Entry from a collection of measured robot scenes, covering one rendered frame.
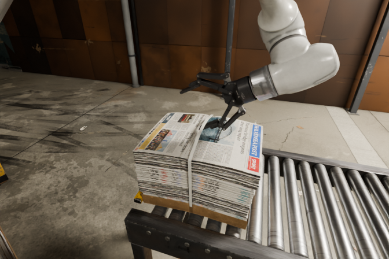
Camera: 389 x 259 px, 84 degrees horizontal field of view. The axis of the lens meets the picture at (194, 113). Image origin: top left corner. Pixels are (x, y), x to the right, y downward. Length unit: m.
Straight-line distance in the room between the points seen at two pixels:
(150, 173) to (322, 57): 0.58
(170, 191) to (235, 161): 0.24
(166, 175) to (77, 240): 1.25
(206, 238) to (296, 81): 0.52
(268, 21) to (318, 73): 0.18
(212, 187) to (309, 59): 0.43
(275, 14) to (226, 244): 0.65
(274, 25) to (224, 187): 0.46
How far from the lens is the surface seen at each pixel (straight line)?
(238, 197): 0.68
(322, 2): 3.59
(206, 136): 0.72
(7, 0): 0.32
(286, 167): 1.04
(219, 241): 0.75
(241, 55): 3.62
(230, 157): 0.64
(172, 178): 0.70
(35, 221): 2.13
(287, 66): 0.59
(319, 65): 0.59
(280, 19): 0.63
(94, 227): 1.89
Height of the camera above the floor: 1.43
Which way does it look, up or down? 27 degrees down
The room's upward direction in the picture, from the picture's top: straight up
